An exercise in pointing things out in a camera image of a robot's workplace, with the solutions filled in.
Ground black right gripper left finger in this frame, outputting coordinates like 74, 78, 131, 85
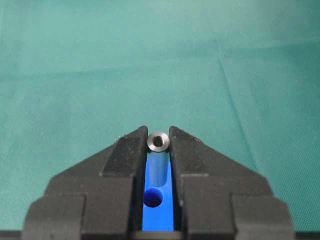
21, 126, 148, 240

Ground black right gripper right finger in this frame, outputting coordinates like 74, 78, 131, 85
169, 126, 295, 240

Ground silver metal shaft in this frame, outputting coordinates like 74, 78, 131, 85
147, 131, 170, 188

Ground green cloth mat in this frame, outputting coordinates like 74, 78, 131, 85
0, 0, 320, 232

